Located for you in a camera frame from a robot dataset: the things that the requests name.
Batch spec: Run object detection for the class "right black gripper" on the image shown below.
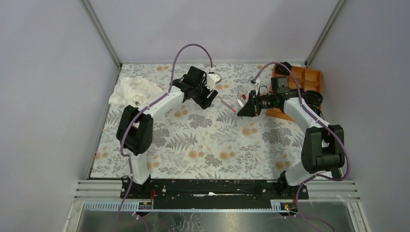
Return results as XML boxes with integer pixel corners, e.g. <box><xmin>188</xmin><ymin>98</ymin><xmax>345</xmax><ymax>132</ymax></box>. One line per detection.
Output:
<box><xmin>237</xmin><ymin>90</ymin><xmax>277</xmax><ymax>117</ymax></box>

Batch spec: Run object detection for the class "white pen grey cap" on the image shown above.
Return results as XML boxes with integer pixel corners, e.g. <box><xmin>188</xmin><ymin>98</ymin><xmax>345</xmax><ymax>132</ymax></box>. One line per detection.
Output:
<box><xmin>237</xmin><ymin>99</ymin><xmax>244</xmax><ymax>108</ymax></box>

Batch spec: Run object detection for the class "pink red pen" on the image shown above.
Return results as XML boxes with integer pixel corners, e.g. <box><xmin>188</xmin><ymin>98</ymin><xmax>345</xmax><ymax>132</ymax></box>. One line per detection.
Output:
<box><xmin>220</xmin><ymin>100</ymin><xmax>236</xmax><ymax>112</ymax></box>

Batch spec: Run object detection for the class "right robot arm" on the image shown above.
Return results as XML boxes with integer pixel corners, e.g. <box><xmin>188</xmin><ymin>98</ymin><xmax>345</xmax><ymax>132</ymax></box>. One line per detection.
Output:
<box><xmin>237</xmin><ymin>76</ymin><xmax>350</xmax><ymax>199</ymax></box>

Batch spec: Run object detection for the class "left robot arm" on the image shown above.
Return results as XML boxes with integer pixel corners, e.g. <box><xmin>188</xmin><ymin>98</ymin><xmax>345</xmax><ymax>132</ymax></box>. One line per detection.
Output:
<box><xmin>116</xmin><ymin>66</ymin><xmax>221</xmax><ymax>199</ymax></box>

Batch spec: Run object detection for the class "floral table mat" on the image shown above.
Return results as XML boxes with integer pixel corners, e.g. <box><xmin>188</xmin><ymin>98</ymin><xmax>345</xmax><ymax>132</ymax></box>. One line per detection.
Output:
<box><xmin>90</xmin><ymin>63</ymin><xmax>334</xmax><ymax>180</ymax></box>

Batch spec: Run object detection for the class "orange compartment tray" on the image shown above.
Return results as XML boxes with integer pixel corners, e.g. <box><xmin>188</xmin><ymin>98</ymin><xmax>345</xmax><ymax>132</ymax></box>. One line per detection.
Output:
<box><xmin>272</xmin><ymin>62</ymin><xmax>323</xmax><ymax>116</ymax></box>

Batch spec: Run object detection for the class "white crumpled cloth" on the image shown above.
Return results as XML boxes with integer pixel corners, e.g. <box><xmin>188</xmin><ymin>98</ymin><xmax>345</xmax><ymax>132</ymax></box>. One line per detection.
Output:
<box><xmin>108</xmin><ymin>76</ymin><xmax>163</xmax><ymax>107</ymax></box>

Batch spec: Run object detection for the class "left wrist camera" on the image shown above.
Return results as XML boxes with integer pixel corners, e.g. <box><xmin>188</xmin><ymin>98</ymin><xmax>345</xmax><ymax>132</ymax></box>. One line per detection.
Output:
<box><xmin>205</xmin><ymin>72</ymin><xmax>221</xmax><ymax>98</ymax></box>

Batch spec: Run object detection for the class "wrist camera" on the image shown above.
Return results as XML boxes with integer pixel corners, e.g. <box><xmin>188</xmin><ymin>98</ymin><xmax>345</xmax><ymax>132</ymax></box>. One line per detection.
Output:
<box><xmin>205</xmin><ymin>72</ymin><xmax>221</xmax><ymax>98</ymax></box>
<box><xmin>249</xmin><ymin>77</ymin><xmax>260</xmax><ymax>87</ymax></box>

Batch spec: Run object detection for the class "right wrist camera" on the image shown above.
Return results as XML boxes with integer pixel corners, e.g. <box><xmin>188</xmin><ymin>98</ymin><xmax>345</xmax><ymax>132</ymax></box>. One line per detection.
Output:
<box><xmin>249</xmin><ymin>77</ymin><xmax>260</xmax><ymax>87</ymax></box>

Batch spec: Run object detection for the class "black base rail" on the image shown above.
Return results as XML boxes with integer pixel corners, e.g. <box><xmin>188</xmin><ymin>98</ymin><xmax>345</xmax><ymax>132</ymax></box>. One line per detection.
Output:
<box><xmin>120</xmin><ymin>176</ymin><xmax>309</xmax><ymax>210</ymax></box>

